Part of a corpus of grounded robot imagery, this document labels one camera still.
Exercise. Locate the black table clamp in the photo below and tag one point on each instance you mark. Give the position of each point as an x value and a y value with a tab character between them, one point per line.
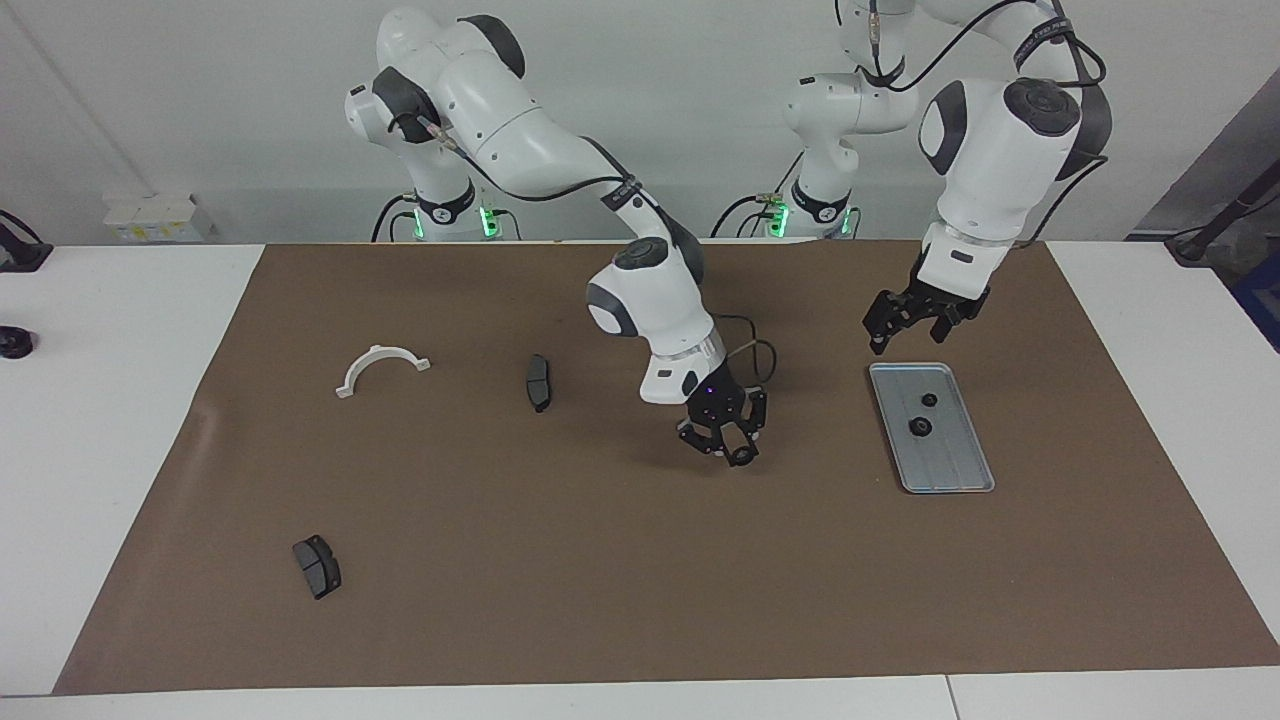
20	250

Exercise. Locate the dark grey stacked brake pads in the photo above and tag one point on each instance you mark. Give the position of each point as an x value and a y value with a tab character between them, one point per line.
318	568

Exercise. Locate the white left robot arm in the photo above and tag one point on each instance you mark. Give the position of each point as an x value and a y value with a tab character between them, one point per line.
990	160

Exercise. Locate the white semicircular plastic bracket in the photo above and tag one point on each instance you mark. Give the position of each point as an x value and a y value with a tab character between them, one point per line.
355	372

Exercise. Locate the black round knob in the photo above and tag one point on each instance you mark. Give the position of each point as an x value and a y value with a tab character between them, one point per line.
15	342

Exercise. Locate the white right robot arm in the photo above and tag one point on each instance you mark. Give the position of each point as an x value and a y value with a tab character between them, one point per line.
650	300

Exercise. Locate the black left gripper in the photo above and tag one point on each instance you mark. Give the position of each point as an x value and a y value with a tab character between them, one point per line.
945	298

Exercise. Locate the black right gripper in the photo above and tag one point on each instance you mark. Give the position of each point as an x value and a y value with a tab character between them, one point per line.
728	410

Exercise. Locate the blue box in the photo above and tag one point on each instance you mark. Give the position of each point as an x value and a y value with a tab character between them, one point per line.
1260	300

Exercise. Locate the white wall socket box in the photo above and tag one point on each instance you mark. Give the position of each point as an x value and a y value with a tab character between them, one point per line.
160	218

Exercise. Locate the black bearing gear white centre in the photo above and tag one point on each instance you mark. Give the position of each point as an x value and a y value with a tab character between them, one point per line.
919	427

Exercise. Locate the brown table mat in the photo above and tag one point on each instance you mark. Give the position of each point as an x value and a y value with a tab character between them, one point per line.
640	600

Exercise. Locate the silver metal ribbed tray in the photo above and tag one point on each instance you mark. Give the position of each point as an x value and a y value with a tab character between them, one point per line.
950	455

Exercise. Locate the black bearing gear brass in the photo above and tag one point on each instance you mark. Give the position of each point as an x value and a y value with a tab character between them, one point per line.
743	457

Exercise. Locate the dark grey brake pad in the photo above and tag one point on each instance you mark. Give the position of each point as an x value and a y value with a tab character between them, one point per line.
538	383

